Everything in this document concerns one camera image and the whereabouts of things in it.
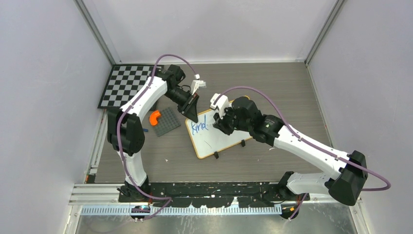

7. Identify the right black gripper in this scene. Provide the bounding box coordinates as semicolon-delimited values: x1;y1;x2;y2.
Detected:
214;104;252;135

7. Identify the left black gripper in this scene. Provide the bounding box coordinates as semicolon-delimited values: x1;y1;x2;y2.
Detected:
165;87;200;123

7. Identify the yellow framed whiteboard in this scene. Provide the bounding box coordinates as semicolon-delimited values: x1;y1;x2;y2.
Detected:
185;109;252;159

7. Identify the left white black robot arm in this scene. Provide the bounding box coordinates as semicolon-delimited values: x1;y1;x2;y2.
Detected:
107;65;206;202

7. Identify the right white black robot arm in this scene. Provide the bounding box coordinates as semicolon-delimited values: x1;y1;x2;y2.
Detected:
210;94;368;206

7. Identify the grey studded baseplate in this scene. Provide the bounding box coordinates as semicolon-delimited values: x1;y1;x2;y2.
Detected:
153;107;181;137

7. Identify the orange curved block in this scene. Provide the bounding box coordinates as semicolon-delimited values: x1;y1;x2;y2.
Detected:
149;110;162;126

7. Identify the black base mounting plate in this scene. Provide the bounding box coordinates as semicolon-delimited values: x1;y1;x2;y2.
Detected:
117;182;303;208

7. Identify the black white checkerboard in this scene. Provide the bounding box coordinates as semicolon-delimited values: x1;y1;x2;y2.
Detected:
98;64;153;109

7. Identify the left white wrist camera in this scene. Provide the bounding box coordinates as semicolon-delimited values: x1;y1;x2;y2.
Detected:
190;74;206;95

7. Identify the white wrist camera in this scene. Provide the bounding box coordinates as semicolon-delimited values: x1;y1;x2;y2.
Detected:
209;93;229;119
190;74;206;95

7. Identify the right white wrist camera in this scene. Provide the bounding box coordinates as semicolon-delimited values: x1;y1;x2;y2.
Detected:
209;93;229;119

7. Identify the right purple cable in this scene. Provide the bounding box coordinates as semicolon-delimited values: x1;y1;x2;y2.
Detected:
211;86;392;222

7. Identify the purple cable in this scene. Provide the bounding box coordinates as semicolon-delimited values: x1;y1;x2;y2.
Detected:
211;86;392;222
116;54;201;220

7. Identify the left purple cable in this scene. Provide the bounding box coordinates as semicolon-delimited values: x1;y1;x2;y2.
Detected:
116;54;201;220

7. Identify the aluminium frame rail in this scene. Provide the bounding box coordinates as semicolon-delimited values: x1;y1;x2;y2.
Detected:
69;182;342;217

